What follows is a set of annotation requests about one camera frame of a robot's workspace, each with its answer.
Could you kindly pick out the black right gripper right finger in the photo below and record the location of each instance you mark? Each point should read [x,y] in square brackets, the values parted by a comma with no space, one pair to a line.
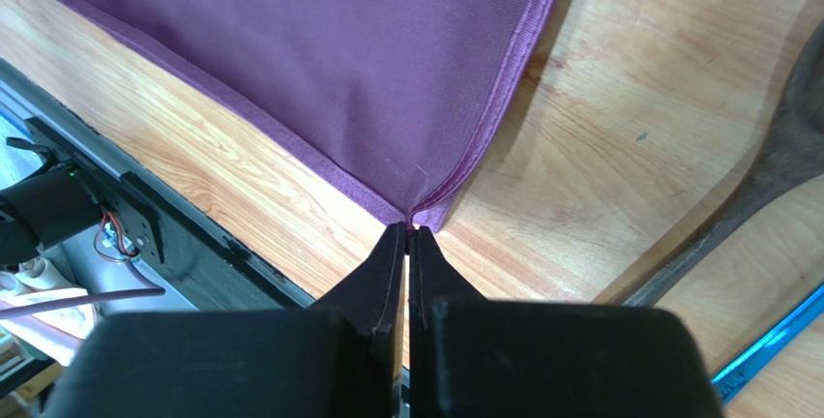
[476,357]

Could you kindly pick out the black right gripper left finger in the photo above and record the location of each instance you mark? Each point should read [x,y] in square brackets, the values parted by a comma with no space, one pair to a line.
[339,357]

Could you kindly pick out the purple cloth napkin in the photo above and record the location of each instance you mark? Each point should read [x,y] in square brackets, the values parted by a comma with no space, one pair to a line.
[392,102]

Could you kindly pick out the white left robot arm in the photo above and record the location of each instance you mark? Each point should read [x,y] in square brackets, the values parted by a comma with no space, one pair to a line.
[49,206]

